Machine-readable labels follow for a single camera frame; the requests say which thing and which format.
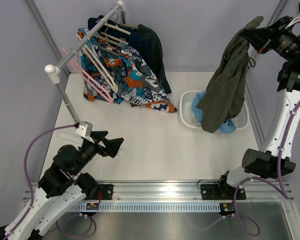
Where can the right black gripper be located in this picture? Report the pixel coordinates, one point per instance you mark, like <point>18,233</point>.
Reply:
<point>264,39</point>

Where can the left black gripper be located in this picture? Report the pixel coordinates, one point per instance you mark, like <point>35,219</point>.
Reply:
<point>112,145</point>

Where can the patterned colourful shorts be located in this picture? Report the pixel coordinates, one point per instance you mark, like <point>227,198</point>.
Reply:
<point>137,84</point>

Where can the olive green shorts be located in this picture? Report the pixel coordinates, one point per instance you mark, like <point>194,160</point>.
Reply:
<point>232,71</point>

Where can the pink hanger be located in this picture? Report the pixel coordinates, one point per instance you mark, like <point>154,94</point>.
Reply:
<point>94,88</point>

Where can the light blue shorts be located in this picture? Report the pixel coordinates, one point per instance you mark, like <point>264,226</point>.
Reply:
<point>213,110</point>

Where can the beige wooden hanger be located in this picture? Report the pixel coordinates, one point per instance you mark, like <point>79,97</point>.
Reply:
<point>117,28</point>
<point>111,39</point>
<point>124,25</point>
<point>93,53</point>

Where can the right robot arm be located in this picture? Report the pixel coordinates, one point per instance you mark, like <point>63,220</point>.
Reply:
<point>273,159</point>

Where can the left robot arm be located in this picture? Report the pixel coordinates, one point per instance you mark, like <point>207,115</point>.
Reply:
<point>62,186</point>

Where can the navy blue shorts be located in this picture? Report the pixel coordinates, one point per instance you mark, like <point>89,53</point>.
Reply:
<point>134,40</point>

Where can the white perforated plastic basket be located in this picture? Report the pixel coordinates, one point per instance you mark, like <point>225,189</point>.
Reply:
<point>188,118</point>

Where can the metal clothes rack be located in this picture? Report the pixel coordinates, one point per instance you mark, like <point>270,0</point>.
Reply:
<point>53,71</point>

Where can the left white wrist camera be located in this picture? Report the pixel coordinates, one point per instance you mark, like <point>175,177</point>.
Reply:
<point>83,129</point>

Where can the aluminium mounting rail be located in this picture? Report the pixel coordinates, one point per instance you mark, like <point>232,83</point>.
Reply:
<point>170,197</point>

